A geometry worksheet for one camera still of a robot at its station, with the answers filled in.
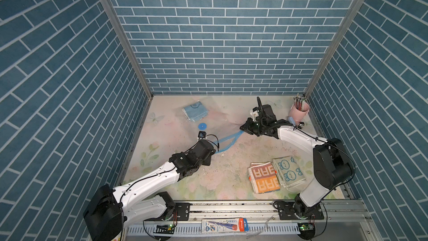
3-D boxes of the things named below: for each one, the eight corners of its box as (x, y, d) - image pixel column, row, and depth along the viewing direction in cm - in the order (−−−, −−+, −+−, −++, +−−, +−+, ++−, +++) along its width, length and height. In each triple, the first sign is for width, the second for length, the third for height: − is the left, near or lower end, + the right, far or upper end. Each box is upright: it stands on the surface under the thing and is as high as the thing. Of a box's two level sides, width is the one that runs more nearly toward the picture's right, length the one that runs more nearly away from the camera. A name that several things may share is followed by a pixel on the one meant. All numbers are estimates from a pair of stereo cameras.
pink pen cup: (290, 123, 108) (298, 108, 96) (287, 115, 113) (295, 98, 101) (304, 124, 108) (314, 108, 96) (300, 115, 113) (310, 99, 101)
